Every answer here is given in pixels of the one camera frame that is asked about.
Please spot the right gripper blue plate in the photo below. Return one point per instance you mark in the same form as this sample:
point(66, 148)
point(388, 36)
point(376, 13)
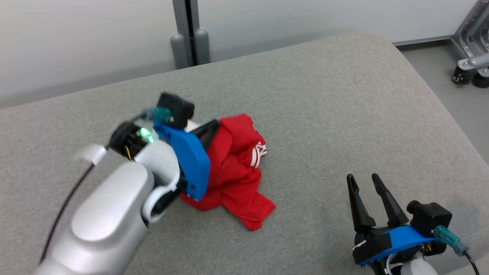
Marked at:
point(393, 242)

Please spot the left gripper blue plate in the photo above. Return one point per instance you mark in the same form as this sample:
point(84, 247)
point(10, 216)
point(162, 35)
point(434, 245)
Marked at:
point(191, 160)

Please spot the red Bulls basketball jersey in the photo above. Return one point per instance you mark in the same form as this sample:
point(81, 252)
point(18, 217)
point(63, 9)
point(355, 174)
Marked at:
point(237, 179)

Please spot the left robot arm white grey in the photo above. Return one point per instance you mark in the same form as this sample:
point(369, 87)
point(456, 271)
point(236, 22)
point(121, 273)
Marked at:
point(110, 217)

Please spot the black caster wheel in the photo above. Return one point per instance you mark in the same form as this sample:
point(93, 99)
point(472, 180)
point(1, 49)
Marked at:
point(481, 81)
point(460, 76)

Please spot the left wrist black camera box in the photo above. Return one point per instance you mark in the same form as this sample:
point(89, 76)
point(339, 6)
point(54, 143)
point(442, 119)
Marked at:
point(175, 109)

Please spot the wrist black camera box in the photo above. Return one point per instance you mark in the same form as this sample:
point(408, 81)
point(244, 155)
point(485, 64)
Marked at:
point(429, 217)
point(175, 109)

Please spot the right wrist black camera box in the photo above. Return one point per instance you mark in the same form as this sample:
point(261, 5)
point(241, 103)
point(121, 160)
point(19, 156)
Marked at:
point(429, 217)

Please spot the grey partition post with slot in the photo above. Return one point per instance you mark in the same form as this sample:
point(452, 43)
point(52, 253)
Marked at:
point(179, 15)

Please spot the grey metal stand frame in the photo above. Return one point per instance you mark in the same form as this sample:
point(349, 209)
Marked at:
point(475, 34)

